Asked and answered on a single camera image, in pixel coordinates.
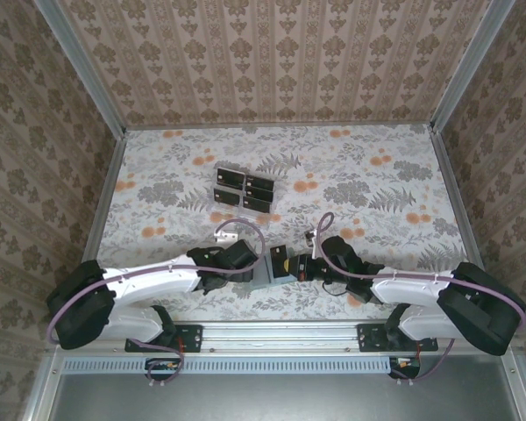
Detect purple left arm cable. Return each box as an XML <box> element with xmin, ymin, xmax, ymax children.
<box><xmin>46</xmin><ymin>218</ymin><xmax>265</xmax><ymax>388</ymax></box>

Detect grey metal panel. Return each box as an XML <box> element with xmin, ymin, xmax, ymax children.
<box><xmin>52</xmin><ymin>354</ymin><xmax>516</xmax><ymax>421</ymax></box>

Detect floral patterned table cover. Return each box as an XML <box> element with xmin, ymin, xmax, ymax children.
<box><xmin>87</xmin><ymin>124</ymin><xmax>487</xmax><ymax>324</ymax></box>

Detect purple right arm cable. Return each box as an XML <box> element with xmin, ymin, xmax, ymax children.
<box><xmin>311</xmin><ymin>211</ymin><xmax>526</xmax><ymax>387</ymax></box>

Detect clear acrylic card stand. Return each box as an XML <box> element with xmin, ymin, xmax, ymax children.
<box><xmin>209</xmin><ymin>166</ymin><xmax>278</xmax><ymax>227</ymax></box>

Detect aluminium table edge rail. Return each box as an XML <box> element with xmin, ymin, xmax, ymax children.
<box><xmin>82</xmin><ymin>131</ymin><xmax>129</xmax><ymax>262</ymax></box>
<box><xmin>430</xmin><ymin>130</ymin><xmax>481</xmax><ymax>264</ymax></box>

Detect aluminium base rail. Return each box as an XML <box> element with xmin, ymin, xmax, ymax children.
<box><xmin>47</xmin><ymin>318</ymin><xmax>521</xmax><ymax>354</ymax></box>

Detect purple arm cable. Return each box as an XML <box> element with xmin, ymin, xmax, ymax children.
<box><xmin>311</xmin><ymin>211</ymin><xmax>526</xmax><ymax>387</ymax></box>
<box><xmin>46</xmin><ymin>218</ymin><xmax>265</xmax><ymax>388</ymax></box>

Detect small black electronics box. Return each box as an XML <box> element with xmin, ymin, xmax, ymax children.
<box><xmin>145</xmin><ymin>356</ymin><xmax>180</xmax><ymax>383</ymax></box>
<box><xmin>388</xmin><ymin>355</ymin><xmax>422</xmax><ymax>381</ymax></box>

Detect aluminium frame bar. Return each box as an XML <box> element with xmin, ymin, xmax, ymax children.
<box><xmin>499</xmin><ymin>346</ymin><xmax>526</xmax><ymax>421</ymax></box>
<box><xmin>24</xmin><ymin>353</ymin><xmax>67</xmax><ymax>421</ymax></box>

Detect white slotted cable duct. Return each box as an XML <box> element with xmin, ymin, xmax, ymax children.
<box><xmin>63</xmin><ymin>355</ymin><xmax>394</xmax><ymax>375</ymax></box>

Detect aluminium frame post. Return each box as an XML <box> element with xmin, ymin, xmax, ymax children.
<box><xmin>429</xmin><ymin>0</ymin><xmax>496</xmax><ymax>137</ymax></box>
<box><xmin>37</xmin><ymin>0</ymin><xmax>129</xmax><ymax>139</ymax></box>

